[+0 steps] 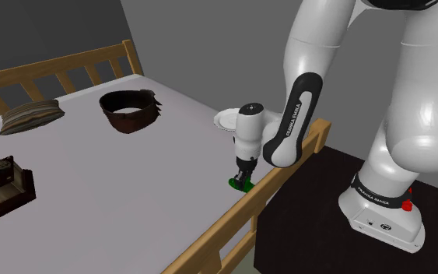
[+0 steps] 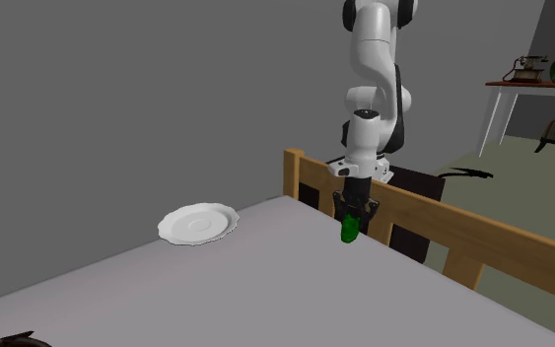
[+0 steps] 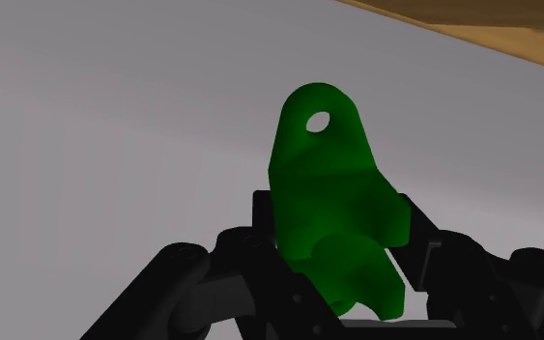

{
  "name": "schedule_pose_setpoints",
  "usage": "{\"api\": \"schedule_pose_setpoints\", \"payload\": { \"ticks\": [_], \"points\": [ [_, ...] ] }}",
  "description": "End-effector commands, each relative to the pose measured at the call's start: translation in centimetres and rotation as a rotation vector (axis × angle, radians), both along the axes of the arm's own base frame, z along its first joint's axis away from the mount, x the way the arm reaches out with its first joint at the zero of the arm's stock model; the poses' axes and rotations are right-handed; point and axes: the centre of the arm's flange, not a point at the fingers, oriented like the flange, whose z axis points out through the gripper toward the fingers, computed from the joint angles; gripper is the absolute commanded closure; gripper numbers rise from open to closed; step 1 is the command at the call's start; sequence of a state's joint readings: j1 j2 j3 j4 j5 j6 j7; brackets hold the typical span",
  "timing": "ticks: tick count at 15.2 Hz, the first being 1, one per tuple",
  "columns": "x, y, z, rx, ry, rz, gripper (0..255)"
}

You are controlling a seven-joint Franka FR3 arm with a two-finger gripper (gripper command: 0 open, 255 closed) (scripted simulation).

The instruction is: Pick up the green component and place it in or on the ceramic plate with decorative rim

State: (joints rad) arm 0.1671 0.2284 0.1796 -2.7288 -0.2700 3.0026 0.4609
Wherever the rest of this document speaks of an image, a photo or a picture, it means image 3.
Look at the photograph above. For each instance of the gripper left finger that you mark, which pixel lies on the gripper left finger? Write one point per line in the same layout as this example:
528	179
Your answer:
234	278

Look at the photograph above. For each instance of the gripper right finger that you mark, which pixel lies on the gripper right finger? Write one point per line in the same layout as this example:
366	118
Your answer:
464	278

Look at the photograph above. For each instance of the green tool with hole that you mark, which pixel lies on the green tool with hole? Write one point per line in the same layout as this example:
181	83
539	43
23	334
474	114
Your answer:
332	198

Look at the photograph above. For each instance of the brown wooden furniture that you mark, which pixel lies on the brown wooden furniture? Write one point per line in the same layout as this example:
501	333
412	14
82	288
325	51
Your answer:
502	23

